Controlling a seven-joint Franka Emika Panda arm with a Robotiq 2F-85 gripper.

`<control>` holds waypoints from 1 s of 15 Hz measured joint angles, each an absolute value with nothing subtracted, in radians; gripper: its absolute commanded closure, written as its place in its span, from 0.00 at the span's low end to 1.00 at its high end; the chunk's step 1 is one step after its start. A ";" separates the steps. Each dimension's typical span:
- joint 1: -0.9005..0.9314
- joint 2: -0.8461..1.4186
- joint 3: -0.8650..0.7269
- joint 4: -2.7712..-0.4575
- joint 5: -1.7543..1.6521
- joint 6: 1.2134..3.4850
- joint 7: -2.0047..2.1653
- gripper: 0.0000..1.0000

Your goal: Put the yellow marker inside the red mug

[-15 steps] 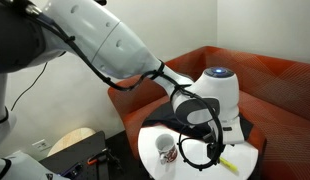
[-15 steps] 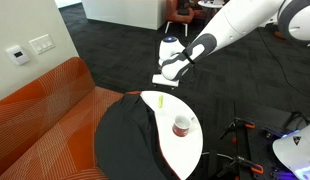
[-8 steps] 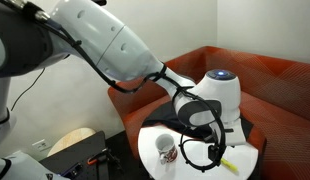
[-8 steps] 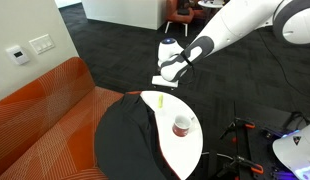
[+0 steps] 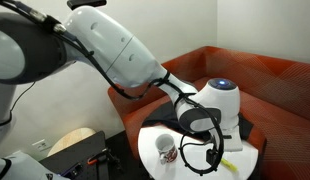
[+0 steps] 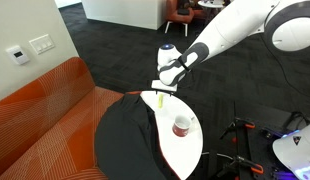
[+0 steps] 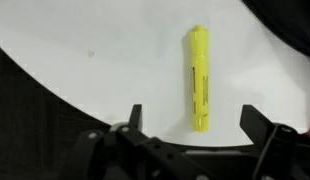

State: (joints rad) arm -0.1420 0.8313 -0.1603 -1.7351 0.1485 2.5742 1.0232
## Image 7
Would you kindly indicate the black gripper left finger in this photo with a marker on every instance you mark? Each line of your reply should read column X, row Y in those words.
column 128, row 156

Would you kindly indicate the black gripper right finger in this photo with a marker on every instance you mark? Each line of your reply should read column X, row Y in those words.
column 276, row 146

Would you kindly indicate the yellow highlighter marker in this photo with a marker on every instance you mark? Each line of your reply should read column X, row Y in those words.
column 199, row 80

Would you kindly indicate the black cloth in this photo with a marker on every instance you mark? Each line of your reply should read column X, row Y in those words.
column 288, row 23

